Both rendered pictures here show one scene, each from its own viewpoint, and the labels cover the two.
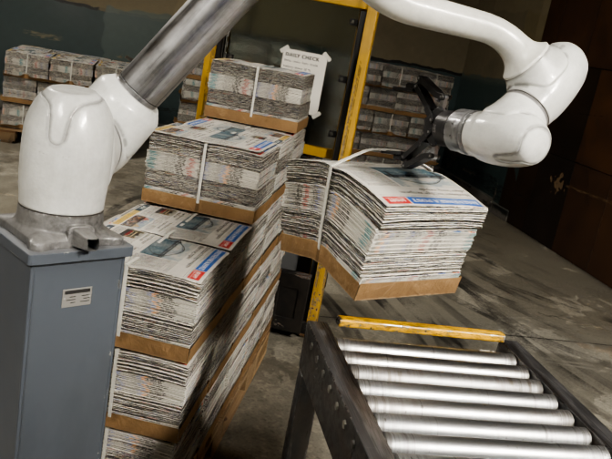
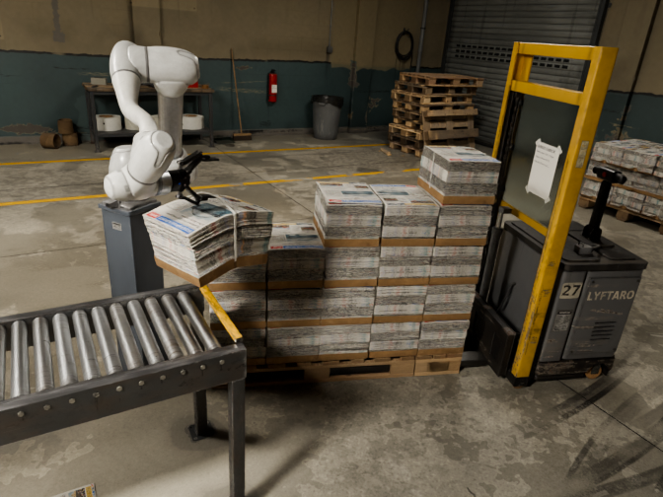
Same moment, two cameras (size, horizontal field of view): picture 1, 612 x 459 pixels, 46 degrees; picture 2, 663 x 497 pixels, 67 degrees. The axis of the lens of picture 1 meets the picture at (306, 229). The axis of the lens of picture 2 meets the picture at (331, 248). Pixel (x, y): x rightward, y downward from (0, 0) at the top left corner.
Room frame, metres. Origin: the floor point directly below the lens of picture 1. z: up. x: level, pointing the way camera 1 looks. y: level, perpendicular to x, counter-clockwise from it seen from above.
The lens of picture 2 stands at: (1.52, -2.03, 1.82)
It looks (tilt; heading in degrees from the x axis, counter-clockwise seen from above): 23 degrees down; 72
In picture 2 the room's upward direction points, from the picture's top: 4 degrees clockwise
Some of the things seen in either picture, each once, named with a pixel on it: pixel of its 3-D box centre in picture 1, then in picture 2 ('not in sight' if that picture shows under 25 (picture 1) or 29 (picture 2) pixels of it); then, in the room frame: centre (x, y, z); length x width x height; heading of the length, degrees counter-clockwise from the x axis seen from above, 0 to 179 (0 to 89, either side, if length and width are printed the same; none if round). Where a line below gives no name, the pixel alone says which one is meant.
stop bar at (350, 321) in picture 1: (422, 329); (219, 311); (1.65, -0.32, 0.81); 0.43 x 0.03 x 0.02; 103
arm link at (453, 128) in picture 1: (466, 131); (159, 181); (1.46, -0.28, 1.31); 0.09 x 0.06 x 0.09; 124
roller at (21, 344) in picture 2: not in sight; (20, 360); (1.00, -0.46, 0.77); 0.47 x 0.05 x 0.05; 103
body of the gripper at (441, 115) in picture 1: (442, 127); (178, 179); (1.52, -0.24, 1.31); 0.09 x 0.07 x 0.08; 34
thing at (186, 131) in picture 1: (215, 137); (347, 191); (2.38, 0.35, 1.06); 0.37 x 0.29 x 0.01; 83
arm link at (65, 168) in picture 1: (68, 146); (129, 169); (1.31, 0.46, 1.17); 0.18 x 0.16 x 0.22; 4
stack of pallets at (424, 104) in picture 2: not in sight; (433, 113); (5.92, 6.10, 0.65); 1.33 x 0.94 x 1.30; 17
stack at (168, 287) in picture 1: (179, 331); (315, 302); (2.24, 0.35, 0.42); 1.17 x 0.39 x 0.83; 174
